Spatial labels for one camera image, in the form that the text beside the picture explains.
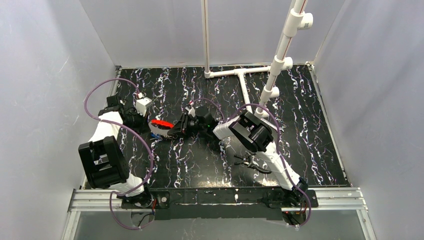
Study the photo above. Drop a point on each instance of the aluminium rail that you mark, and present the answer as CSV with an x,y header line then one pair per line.
x,y
103,128
329,199

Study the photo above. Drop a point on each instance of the white PVC pipe frame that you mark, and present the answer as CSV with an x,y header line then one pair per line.
x,y
297,19

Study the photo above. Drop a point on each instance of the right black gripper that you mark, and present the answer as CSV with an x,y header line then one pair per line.
x,y
183,125

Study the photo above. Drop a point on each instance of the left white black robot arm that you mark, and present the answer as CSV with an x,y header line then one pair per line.
x,y
103,161

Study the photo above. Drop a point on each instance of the black handled pliers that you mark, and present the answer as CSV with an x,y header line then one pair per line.
x,y
247,160

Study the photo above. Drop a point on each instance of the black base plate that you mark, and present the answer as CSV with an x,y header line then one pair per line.
x,y
210,203

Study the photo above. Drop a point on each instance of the blue key tag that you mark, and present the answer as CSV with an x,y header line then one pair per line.
x,y
155,136

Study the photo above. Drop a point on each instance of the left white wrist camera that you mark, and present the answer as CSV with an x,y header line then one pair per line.
x,y
142,103

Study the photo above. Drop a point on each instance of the aluminium front rail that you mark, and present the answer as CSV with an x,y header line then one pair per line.
x,y
329,199

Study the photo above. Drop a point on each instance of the aluminium left rail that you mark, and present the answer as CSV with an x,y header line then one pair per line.
x,y
103,128

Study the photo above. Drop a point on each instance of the metal plate with red handle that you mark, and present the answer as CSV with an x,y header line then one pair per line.
x,y
161,128

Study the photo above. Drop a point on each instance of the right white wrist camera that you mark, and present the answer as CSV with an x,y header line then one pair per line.
x,y
190,111

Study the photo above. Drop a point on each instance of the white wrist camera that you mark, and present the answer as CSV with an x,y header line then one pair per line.
x,y
142,103
190,111

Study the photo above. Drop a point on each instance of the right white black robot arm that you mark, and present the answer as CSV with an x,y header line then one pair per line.
x,y
259,139

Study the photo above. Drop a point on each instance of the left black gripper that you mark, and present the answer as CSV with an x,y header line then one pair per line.
x,y
143,122

